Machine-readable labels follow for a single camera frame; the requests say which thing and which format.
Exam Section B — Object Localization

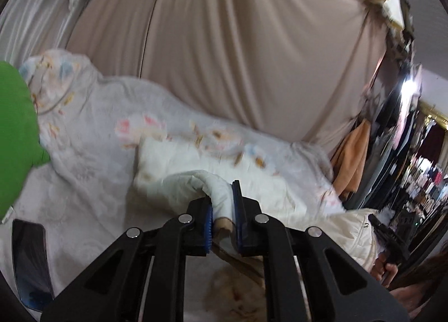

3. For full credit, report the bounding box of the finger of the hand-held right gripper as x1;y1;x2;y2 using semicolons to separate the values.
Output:
367;213;386;235

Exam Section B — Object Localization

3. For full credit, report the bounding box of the beige draped curtain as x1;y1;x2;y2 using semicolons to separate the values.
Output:
66;0;389;144

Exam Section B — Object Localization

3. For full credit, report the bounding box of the person's right hand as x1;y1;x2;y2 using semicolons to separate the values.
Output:
373;251;400;288

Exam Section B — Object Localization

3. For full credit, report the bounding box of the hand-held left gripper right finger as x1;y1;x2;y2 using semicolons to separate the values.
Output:
231;180;410;322

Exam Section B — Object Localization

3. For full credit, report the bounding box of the orange hanging garment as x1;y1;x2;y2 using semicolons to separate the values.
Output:
331;118;372;201

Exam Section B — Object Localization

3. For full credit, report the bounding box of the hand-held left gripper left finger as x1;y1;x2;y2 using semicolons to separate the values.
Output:
41;199;214;322

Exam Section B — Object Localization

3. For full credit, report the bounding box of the black smartphone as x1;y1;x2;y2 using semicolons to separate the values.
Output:
11;219;55;312

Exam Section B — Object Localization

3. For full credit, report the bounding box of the white quilted jacket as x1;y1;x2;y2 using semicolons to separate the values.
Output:
133;136;380;284

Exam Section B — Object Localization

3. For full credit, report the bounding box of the person's hair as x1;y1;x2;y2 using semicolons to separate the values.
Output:
390;254;448;314

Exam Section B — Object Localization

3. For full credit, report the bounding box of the grey floral blanket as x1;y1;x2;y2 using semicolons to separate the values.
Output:
0;48;347;322

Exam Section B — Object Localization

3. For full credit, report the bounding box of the green cloth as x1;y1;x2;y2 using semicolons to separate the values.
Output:
0;60;51;221

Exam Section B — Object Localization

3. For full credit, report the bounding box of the white pleated curtain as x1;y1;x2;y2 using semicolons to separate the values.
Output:
0;0;118;64

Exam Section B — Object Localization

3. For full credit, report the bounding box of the rack of hanging clothes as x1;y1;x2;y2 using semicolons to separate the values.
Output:
364;59;448;242

